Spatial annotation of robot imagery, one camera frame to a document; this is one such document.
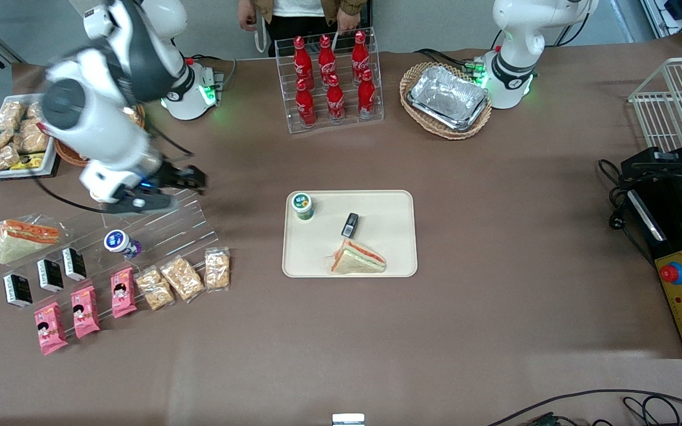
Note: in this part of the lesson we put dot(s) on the pink snack packet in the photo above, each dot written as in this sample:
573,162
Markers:
85,312
123,293
50,328

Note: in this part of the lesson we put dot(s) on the red cola bottle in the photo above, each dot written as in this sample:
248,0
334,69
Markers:
366,96
326,59
335,102
302,62
305,106
360,56

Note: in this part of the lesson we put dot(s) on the yellow packet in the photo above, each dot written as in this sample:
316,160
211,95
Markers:
27,161

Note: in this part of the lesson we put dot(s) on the black white snack box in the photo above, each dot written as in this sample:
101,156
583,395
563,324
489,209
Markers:
18,290
50,275
74,264

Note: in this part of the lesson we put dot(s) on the brown wicker basket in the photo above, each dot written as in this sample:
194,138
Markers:
66,154

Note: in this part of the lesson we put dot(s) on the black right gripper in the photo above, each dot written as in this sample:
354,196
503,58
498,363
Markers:
170,174

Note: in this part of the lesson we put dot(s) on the clear acrylic bottle rack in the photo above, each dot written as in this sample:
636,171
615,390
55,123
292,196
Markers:
285,89

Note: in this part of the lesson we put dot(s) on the wrapped triangle sandwich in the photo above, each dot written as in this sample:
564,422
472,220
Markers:
21,239
357,260

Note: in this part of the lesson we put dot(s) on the white snack tray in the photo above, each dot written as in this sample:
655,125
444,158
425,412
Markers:
48,160

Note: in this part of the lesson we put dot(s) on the small white device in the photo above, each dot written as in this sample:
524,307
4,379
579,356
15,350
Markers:
348,419

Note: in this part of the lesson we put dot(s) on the stacked foil trays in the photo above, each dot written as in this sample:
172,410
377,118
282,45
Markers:
447,97

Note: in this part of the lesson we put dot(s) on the green gum bottle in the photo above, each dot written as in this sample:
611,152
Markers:
302,206

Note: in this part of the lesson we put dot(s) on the clear bag nut brittle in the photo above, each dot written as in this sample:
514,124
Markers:
182,278
154,289
217,269

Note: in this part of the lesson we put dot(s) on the blue gum bottle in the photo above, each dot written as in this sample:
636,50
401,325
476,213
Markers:
119,242

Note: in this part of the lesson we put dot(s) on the clear acrylic stepped stand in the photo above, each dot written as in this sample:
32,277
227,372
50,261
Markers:
190,228

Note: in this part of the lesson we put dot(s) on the standing person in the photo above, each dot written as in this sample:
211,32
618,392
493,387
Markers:
299,21

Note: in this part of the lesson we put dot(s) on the light wicker basket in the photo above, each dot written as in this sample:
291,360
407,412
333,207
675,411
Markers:
418,121

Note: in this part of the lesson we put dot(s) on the small black gum box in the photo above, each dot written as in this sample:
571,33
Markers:
350,225

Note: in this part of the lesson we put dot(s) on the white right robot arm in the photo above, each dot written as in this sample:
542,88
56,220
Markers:
104,118

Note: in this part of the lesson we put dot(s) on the cream plastic tray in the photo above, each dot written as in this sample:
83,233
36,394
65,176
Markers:
388,225

